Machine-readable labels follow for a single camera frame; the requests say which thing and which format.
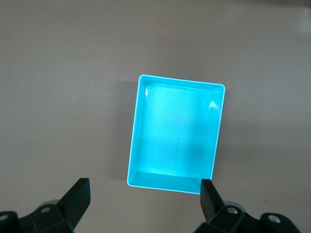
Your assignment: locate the brown table cover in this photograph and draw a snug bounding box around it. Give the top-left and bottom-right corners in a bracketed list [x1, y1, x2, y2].
[0, 0, 311, 233]

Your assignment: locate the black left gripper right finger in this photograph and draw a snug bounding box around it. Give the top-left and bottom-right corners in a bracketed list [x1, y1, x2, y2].
[194, 179, 298, 233]

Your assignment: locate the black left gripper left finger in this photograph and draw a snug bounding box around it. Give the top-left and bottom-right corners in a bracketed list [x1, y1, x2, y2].
[0, 178, 92, 233]

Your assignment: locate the blue plastic box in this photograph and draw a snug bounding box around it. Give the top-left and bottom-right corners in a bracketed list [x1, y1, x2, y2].
[126, 74, 226, 196]

